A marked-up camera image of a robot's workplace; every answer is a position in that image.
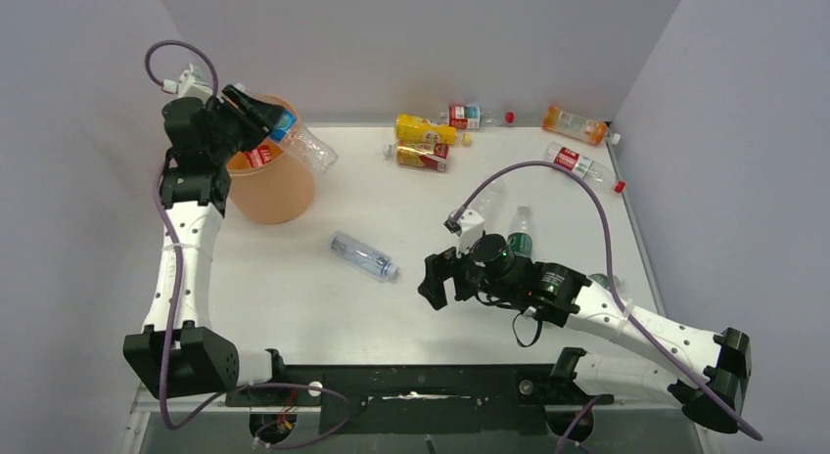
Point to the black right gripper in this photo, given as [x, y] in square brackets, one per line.
[439, 267]

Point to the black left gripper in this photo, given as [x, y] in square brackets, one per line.
[259, 118]

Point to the red-cap red-label clear bottle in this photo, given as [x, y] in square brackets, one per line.
[259, 156]

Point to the blue-label clear water bottle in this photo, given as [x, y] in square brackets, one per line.
[293, 138]

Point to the blue tinted clear bottle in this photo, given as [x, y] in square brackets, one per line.
[375, 263]

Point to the green-label clear bottle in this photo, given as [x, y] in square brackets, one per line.
[607, 282]

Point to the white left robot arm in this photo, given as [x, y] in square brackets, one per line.
[176, 353]

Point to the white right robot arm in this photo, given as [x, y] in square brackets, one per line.
[704, 373]

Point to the orange plastic bin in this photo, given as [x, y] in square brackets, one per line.
[275, 193]

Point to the green-label upright-lying bottle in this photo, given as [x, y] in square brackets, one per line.
[519, 239]

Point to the large clear unlabelled bottle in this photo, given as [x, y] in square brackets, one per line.
[489, 200]

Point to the red-yellow label bottle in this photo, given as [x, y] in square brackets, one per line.
[424, 156]

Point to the yellow-label bottle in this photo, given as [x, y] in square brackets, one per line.
[415, 129]

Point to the red-blue label bottle red cap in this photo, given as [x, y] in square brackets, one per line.
[474, 117]

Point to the red-label bottle right side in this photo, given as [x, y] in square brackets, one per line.
[596, 174]

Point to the orange drink bottle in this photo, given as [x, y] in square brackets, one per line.
[586, 130]

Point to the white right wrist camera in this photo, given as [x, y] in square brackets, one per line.
[468, 226]

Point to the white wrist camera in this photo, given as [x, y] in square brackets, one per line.
[468, 226]
[191, 83]

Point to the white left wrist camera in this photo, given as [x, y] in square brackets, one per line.
[191, 83]

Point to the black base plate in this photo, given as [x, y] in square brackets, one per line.
[420, 399]

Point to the aluminium frame rail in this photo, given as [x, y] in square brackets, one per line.
[219, 428]

